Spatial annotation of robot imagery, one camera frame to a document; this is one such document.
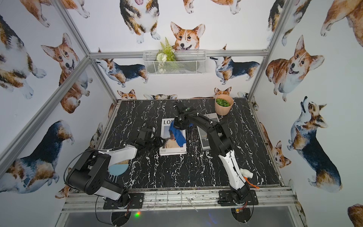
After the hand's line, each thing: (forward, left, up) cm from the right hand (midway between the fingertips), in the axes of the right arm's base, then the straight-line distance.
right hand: (174, 127), depth 96 cm
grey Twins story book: (-5, -20, -3) cm, 21 cm away
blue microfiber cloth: (-8, -4, -1) cm, 9 cm away
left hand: (-8, +5, -2) cm, 10 cm away
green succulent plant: (+18, -35, +5) cm, 40 cm away
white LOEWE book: (-13, +1, -2) cm, 13 cm away
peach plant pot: (+14, -34, +1) cm, 37 cm away
